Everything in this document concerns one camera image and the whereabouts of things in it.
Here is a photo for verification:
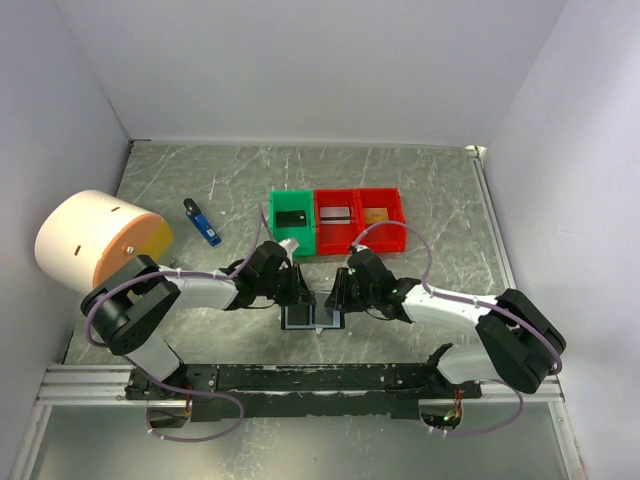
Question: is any black card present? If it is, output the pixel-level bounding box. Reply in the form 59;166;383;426
275;210;308;228

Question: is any gold VIP card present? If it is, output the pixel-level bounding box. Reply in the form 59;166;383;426
363;207;389;225

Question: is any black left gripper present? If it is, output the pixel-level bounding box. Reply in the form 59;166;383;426
258;262;317;307

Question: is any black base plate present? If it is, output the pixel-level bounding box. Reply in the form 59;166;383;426
124;362;489;421

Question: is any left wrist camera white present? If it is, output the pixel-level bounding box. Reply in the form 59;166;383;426
279;238;299;258

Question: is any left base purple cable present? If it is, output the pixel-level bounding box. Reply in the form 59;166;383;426
144;384;245;442

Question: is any aluminium rail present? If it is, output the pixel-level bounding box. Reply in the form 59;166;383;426
37;362;566;406

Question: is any red bin left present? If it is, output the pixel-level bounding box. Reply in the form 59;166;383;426
313;189;364;255

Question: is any red bin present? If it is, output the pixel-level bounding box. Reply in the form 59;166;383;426
313;189;364;255
357;188;407;253

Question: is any green bin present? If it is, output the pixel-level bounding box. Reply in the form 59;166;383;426
269;190;316;257

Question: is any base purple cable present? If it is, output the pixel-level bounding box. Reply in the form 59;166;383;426
144;384;245;442
427;384;524;437

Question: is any black leather card holder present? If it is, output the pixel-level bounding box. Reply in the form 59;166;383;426
280;304;345;330

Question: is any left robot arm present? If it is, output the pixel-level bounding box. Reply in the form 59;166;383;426
81;238;315;399

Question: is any silver VIP card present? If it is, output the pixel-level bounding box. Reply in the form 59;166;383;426
319;206;351;224

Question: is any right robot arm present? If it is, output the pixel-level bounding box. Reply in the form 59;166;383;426
325;248;567;398

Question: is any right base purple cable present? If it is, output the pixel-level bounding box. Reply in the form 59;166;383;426
427;384;524;437

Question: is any red bin right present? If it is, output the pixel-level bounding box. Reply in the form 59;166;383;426
357;188;407;253

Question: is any blue and black tool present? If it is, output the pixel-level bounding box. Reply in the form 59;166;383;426
183;197;222;247

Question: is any white and orange cylinder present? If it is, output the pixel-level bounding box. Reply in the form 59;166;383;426
34;190;173;295

